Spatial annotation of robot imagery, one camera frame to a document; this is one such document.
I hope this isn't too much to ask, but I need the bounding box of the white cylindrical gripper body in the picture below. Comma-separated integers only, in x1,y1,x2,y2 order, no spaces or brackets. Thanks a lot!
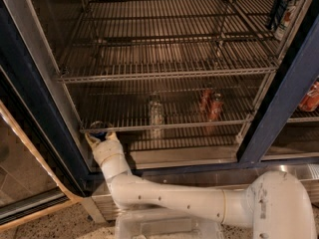
92,139,124,165

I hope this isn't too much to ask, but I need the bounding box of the blue pepsi can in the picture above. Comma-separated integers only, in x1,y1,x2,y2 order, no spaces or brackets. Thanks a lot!
89,120,107,140

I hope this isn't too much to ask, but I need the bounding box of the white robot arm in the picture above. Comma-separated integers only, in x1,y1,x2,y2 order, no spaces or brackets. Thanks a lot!
85,132,317,239

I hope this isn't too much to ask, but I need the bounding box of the stainless steel fridge base grille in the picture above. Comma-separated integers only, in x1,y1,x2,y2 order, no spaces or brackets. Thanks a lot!
92,164,319,221

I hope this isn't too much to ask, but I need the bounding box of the glass fridge door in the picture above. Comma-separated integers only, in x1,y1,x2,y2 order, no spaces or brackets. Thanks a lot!
0,75,81,232

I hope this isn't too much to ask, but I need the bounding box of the red soda can rear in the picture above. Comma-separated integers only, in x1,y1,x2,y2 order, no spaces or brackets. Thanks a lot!
199,89,212,113

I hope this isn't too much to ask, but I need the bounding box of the red soda can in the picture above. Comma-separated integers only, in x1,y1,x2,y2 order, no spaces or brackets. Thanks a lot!
199,89,212,113
208,93,223,121

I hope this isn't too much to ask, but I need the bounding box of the dark blue can top shelf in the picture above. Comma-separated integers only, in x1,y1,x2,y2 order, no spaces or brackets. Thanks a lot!
265,0,291,31

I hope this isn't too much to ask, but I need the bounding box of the white can top shelf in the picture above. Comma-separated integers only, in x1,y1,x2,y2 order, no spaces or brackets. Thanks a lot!
274,0,300,41

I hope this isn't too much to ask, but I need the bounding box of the clear glass bottle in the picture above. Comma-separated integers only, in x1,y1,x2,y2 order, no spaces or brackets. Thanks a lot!
149,95,163,130

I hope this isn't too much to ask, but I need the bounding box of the clear plastic bin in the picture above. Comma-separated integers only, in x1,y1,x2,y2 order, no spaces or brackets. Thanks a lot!
115,208,224,239

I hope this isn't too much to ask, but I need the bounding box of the orange packet right compartment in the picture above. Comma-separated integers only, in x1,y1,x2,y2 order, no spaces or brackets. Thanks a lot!
298,81,319,112

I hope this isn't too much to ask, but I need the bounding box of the bottom wire fridge shelf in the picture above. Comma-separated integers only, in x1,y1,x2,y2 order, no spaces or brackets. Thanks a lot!
81,82,258,132

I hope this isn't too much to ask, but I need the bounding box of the wire fridge shelf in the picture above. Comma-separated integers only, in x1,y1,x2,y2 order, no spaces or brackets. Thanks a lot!
57,36,278,84
81,82,258,132
75,0,273,45

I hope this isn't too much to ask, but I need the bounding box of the upper wire fridge shelf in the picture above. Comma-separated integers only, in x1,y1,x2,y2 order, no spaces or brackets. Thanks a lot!
75,0,273,45

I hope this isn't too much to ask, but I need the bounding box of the middle wire fridge shelf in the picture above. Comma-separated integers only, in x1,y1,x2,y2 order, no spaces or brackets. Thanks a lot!
57,36,278,84

